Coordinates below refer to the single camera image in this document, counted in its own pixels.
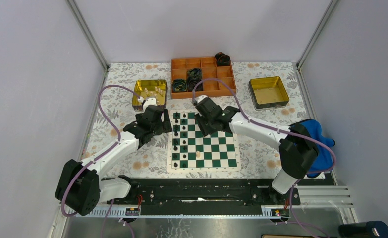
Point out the orange wooden compartment tray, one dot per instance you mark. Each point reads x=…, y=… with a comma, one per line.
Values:
x=216, y=80

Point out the rolled dark tie left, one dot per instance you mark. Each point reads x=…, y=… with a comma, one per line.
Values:
x=179, y=85

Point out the green white chess board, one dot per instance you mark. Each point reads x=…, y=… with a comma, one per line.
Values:
x=219, y=151

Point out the right gold tin box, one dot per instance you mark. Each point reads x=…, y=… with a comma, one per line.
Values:
x=268, y=92

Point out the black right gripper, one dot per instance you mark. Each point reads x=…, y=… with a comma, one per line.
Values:
x=204, y=130

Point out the rolled dark tie top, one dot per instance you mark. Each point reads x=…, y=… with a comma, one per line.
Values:
x=222, y=59

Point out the left gold tin box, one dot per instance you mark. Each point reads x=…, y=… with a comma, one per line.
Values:
x=152, y=88

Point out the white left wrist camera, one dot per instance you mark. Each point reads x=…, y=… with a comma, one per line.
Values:
x=152, y=101

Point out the gold tin box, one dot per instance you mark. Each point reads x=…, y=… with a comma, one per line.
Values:
x=152, y=88
x=268, y=92

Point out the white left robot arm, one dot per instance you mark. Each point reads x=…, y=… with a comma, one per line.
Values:
x=82, y=185

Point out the floral table mat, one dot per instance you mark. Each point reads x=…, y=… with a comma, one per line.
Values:
x=258, y=160

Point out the aluminium frame rail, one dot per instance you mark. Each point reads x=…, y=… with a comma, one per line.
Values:
x=324, y=197

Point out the rolled dark tie middle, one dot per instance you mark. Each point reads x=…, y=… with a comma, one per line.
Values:
x=193, y=77

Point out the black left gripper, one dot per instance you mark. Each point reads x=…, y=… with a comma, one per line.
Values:
x=165, y=127

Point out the blue cloth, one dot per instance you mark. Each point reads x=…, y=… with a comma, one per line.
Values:
x=324, y=160

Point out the dark cylinder bottle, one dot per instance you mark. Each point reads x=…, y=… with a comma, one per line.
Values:
x=369, y=229

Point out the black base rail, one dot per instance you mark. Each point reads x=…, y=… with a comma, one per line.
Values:
x=204, y=196

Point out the rolled dark tie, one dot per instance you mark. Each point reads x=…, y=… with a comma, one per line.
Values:
x=222, y=59
x=193, y=77
x=179, y=85

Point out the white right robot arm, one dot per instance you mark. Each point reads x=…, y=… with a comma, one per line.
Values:
x=297, y=153

